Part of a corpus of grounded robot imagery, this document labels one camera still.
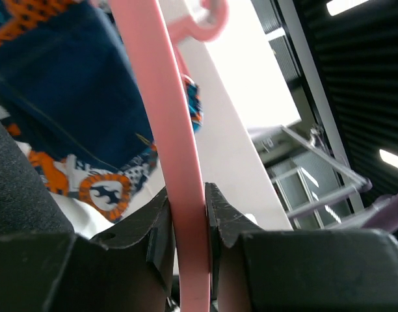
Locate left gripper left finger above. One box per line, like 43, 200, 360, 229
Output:
0, 190, 175, 311

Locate black trousers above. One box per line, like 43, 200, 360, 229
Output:
0, 122, 74, 235

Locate navy blue shorts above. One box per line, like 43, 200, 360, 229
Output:
0, 1, 153, 171

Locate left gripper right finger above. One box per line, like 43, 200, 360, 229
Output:
205, 183, 398, 311

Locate colourful patterned shorts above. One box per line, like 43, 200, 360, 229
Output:
0, 0, 205, 224

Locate pink hanger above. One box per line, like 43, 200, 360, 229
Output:
109, 1, 229, 311

